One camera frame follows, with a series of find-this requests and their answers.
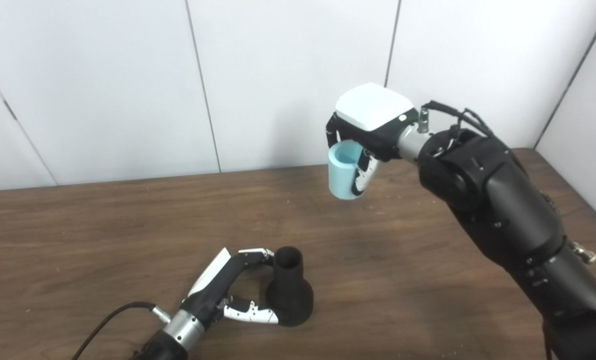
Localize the light-blue cylindrical hose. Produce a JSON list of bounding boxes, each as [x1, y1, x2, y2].
[[327, 139, 364, 201]]

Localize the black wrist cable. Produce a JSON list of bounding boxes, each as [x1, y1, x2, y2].
[[71, 302, 172, 360], [418, 100, 551, 360]]

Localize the black funnel-shaped nozzle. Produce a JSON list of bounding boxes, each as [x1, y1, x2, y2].
[[265, 246, 314, 328]]

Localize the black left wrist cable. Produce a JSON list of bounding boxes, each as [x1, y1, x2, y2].
[[71, 302, 172, 360]]

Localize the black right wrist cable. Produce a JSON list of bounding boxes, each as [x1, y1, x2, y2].
[[418, 100, 551, 360]]

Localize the black and white left hand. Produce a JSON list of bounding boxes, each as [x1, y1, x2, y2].
[[180, 247, 280, 328]]

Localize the black and white right hand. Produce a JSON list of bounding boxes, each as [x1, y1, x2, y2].
[[326, 82, 419, 197]]

